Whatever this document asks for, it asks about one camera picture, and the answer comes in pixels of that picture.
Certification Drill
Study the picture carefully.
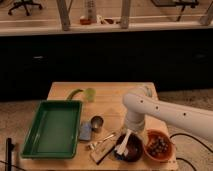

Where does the white brush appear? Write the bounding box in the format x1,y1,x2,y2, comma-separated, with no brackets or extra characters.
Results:
116,129,132,156

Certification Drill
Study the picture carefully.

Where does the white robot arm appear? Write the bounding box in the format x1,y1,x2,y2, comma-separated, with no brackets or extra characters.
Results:
122,86,213,143

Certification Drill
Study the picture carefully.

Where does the dark purple bowl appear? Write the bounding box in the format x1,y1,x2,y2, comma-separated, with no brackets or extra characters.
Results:
114,134,143,162

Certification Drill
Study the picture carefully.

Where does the orange bowl with nuts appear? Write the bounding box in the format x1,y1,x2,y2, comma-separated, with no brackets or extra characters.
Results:
144,130,174,162

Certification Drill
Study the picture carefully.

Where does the red bowl on shelf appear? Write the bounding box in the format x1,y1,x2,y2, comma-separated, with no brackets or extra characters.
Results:
79,18,92,25

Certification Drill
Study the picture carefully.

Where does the small metal cup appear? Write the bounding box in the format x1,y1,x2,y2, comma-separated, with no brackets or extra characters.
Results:
91,116,104,133

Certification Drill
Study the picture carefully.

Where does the wooden block with black edge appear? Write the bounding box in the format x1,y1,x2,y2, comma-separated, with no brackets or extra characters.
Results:
90,140,115,164

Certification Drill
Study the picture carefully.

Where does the metal spoon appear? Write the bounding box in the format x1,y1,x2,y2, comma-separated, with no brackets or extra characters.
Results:
86,133,115,150

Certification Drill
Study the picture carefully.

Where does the blue grey sponge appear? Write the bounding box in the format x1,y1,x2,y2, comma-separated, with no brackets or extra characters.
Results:
79,121,92,141

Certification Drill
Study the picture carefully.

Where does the green plastic tray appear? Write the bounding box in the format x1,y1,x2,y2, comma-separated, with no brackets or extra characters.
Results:
21,100,82,159

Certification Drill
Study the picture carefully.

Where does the black office chair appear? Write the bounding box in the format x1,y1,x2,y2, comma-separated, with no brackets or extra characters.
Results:
8,0,43,16

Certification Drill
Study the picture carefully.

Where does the black cable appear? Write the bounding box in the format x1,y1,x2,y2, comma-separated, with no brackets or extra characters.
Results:
169,132,213,171

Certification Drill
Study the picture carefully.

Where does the black post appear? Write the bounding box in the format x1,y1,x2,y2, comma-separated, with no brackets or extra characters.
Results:
5,138,14,171

